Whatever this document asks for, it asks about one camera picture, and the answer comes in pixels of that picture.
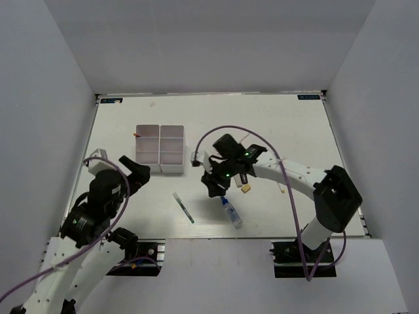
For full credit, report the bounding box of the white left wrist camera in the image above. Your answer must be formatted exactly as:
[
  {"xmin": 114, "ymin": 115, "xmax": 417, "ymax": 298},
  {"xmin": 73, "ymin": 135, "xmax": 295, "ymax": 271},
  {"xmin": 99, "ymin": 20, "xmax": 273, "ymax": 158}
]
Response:
[{"xmin": 84, "ymin": 148, "xmax": 113, "ymax": 176}]

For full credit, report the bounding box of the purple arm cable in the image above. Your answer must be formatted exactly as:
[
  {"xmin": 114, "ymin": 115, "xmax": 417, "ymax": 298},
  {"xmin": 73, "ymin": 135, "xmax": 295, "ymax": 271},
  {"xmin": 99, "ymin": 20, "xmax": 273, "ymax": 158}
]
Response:
[
  {"xmin": 195, "ymin": 125, "xmax": 347, "ymax": 282},
  {"xmin": 0, "ymin": 157, "xmax": 161, "ymax": 302}
]

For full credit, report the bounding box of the left blue corner label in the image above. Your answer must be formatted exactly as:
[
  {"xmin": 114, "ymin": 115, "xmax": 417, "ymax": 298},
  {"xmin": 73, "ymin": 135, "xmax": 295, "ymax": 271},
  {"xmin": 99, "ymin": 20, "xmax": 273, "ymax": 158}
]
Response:
[{"xmin": 100, "ymin": 98, "xmax": 123, "ymax": 104}]

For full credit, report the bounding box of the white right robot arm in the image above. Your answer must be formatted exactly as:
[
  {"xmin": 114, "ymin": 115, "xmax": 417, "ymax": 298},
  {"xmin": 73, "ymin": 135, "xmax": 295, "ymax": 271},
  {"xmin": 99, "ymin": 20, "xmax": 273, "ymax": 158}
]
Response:
[{"xmin": 191, "ymin": 134, "xmax": 363, "ymax": 261}]

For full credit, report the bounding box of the pink highlighter marker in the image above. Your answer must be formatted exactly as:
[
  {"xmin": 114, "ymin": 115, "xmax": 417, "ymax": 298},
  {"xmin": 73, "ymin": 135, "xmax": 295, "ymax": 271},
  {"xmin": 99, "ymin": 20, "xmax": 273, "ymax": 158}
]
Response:
[{"xmin": 240, "ymin": 174, "xmax": 248, "ymax": 185}]

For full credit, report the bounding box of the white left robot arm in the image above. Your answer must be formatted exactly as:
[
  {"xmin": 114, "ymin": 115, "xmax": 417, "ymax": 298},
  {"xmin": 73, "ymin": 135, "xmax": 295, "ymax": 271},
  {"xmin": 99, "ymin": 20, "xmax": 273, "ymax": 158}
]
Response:
[{"xmin": 11, "ymin": 155, "xmax": 151, "ymax": 313}]

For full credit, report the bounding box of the blue spray bottle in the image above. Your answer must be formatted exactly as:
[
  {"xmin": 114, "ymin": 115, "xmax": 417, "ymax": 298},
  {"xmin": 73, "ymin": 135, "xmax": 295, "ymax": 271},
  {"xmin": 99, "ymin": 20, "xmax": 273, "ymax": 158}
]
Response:
[{"xmin": 220, "ymin": 196, "xmax": 242, "ymax": 229}]

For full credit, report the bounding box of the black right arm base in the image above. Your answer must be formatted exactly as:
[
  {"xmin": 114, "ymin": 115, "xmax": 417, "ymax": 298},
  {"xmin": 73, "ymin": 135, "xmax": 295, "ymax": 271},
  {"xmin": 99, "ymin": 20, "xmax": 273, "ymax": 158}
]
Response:
[{"xmin": 270, "ymin": 241, "xmax": 337, "ymax": 279}]

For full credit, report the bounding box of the white pale yellow marker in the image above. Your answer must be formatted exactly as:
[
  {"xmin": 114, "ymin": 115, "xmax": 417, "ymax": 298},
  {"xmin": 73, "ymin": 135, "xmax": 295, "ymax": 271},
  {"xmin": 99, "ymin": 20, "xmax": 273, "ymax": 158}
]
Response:
[{"xmin": 238, "ymin": 132, "xmax": 251, "ymax": 144}]

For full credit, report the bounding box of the white right organizer tray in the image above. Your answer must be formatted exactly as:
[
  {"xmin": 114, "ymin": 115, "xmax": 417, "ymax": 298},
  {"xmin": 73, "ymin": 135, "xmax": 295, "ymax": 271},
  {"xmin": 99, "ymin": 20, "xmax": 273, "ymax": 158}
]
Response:
[{"xmin": 159, "ymin": 125, "xmax": 185, "ymax": 175}]

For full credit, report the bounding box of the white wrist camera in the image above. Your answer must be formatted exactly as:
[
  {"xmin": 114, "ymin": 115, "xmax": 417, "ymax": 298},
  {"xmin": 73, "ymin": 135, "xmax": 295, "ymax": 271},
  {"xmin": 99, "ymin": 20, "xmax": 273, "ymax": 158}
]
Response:
[
  {"xmin": 190, "ymin": 150, "xmax": 213, "ymax": 173},
  {"xmin": 84, "ymin": 148, "xmax": 113, "ymax": 176}
]

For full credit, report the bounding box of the blue corner label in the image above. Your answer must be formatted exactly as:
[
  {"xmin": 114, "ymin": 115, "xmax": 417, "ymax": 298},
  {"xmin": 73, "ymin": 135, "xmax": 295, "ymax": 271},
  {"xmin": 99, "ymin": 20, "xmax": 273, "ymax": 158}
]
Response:
[
  {"xmin": 297, "ymin": 94, "xmax": 321, "ymax": 101},
  {"xmin": 100, "ymin": 98, "xmax": 123, "ymax": 104}
]

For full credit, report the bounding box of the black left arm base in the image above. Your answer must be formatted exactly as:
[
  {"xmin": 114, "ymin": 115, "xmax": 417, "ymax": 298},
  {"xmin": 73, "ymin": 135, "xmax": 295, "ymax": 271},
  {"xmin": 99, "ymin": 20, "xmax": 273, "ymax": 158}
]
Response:
[{"xmin": 103, "ymin": 228, "xmax": 165, "ymax": 277}]

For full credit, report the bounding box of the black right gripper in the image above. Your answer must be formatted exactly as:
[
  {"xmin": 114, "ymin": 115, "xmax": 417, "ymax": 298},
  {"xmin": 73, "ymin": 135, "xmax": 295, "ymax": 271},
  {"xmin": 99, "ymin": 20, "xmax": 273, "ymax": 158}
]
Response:
[{"xmin": 202, "ymin": 157, "xmax": 238, "ymax": 198}]

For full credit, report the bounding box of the tan eraser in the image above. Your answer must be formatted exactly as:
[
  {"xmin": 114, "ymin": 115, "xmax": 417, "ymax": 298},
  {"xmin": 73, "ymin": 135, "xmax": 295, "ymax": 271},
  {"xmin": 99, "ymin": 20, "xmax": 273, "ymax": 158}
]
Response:
[{"xmin": 241, "ymin": 184, "xmax": 251, "ymax": 194}]

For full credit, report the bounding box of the right blue corner label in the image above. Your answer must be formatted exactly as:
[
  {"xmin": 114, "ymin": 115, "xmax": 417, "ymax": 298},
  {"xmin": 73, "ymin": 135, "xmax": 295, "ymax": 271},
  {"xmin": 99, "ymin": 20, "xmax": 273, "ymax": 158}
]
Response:
[{"xmin": 297, "ymin": 94, "xmax": 321, "ymax": 101}]

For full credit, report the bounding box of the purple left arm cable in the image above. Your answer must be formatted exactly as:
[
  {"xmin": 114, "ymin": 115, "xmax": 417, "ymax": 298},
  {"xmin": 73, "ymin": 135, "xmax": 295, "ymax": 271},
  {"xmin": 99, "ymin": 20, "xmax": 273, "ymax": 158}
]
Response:
[{"xmin": 0, "ymin": 157, "xmax": 161, "ymax": 302}]

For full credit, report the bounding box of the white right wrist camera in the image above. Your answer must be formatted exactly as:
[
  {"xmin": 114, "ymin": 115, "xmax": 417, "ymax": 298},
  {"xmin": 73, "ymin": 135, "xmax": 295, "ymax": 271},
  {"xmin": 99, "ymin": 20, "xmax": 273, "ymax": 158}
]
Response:
[{"xmin": 190, "ymin": 150, "xmax": 213, "ymax": 173}]

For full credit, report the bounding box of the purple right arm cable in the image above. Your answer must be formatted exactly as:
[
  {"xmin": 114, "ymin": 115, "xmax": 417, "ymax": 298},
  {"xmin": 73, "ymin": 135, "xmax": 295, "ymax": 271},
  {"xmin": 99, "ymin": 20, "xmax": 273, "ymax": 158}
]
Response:
[{"xmin": 195, "ymin": 125, "xmax": 347, "ymax": 282}]

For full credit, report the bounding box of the green gel pen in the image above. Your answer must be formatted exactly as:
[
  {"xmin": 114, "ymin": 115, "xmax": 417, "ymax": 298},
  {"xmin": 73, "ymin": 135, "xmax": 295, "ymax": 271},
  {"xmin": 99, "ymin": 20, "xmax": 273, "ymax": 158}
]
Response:
[{"xmin": 173, "ymin": 192, "xmax": 194, "ymax": 224}]

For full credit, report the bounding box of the grey eraser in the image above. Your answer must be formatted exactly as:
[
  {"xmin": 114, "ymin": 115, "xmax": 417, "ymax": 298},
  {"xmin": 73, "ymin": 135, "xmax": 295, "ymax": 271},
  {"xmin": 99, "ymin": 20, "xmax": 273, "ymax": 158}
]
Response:
[{"xmin": 234, "ymin": 175, "xmax": 242, "ymax": 188}]

